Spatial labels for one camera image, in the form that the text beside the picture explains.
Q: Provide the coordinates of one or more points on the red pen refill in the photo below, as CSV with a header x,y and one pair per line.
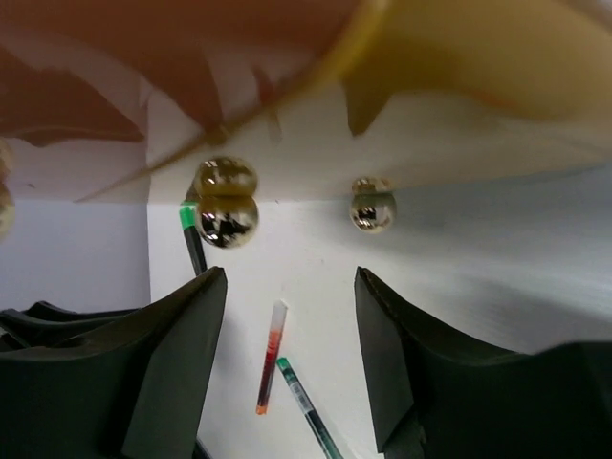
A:
x,y
275,336

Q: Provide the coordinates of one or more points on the green pen refill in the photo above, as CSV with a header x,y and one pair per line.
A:
x,y
308,410

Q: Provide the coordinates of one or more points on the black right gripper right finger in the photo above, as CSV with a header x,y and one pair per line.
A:
x,y
436,392

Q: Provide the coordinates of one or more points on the cream round drawer organizer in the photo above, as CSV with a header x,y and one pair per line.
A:
x,y
231,103

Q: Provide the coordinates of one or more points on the green highlighter marker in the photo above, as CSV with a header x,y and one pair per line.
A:
x,y
192,237

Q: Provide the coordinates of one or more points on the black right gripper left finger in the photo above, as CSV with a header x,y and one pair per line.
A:
x,y
132,388

